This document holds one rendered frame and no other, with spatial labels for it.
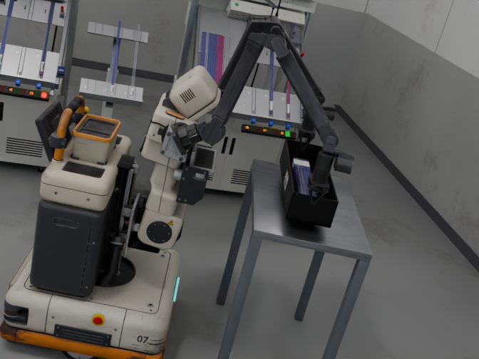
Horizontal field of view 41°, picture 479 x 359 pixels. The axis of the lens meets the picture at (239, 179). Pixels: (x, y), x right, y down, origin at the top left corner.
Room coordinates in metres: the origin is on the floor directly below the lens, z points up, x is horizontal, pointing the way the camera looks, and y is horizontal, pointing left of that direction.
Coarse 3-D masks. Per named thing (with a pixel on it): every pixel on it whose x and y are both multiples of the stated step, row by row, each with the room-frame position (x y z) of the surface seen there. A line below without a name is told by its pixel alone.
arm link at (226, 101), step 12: (252, 36) 2.19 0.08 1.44; (264, 36) 2.19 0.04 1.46; (276, 36) 2.19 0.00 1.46; (252, 48) 2.19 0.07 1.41; (240, 60) 2.19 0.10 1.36; (252, 60) 2.18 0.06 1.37; (240, 72) 2.18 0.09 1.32; (228, 84) 2.17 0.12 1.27; (240, 84) 2.17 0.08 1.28; (228, 96) 2.16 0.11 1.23; (216, 108) 2.15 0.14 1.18; (228, 108) 2.15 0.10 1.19; (216, 120) 2.12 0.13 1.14; (204, 132) 2.11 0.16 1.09; (216, 132) 2.11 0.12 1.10
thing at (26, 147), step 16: (64, 64) 4.04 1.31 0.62; (0, 80) 3.53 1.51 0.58; (0, 96) 3.53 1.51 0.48; (0, 112) 3.54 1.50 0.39; (16, 112) 3.56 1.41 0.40; (32, 112) 3.59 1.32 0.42; (0, 128) 3.54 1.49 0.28; (16, 128) 3.56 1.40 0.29; (32, 128) 3.59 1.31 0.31; (0, 144) 3.54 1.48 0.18; (16, 144) 3.57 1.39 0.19; (32, 144) 3.59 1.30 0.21; (0, 160) 3.55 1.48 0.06; (16, 160) 3.57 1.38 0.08; (32, 160) 3.60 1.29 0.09
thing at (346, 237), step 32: (256, 160) 2.73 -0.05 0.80; (256, 192) 2.37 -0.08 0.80; (256, 224) 2.09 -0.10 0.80; (288, 224) 2.16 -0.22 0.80; (352, 224) 2.30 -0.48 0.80; (256, 256) 2.05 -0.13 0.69; (320, 256) 2.74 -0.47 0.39; (352, 256) 2.08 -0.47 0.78; (224, 288) 2.71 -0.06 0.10; (352, 288) 2.08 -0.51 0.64; (224, 352) 2.05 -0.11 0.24
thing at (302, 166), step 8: (296, 160) 2.62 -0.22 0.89; (304, 160) 2.65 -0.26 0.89; (296, 168) 2.53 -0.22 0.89; (304, 168) 2.56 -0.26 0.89; (296, 176) 2.45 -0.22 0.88; (304, 176) 2.47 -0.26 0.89; (296, 184) 2.40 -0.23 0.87; (304, 184) 2.38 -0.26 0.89; (304, 192) 2.30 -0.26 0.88; (312, 192) 2.32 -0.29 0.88
